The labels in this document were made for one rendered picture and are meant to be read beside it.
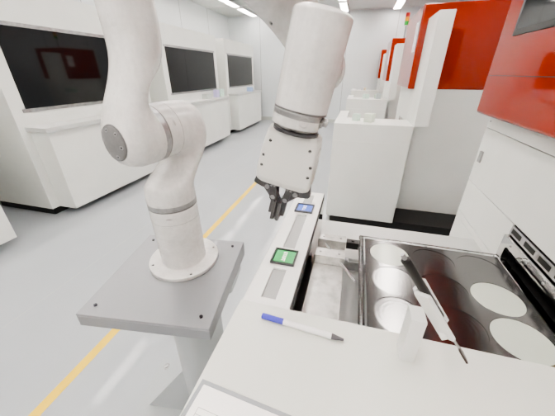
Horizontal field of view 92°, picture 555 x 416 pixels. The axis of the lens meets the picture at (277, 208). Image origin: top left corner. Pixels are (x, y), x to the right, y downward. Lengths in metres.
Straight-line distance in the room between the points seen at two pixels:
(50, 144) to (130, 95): 2.74
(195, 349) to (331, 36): 0.89
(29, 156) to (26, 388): 2.16
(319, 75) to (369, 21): 8.13
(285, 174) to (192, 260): 0.41
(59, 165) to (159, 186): 2.71
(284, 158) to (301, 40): 0.17
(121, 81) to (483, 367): 0.75
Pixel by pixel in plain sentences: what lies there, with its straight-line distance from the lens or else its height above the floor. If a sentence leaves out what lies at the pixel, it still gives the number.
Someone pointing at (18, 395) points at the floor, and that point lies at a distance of 1.95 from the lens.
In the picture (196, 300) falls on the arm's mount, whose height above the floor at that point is 0.86.
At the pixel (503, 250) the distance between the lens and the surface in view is 0.99.
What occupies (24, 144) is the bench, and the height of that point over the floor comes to 0.76.
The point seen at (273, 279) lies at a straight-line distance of 0.59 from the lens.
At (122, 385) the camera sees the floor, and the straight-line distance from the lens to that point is 1.72.
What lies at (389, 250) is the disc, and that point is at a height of 0.90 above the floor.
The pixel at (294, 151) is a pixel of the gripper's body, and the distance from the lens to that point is 0.44.
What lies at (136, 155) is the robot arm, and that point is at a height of 1.20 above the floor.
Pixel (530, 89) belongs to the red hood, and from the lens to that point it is 0.95.
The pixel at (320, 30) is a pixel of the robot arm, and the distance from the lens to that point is 0.41.
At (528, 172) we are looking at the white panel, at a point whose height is 1.11.
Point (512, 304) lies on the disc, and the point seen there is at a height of 0.90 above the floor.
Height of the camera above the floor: 1.35
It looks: 27 degrees down
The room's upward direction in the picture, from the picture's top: straight up
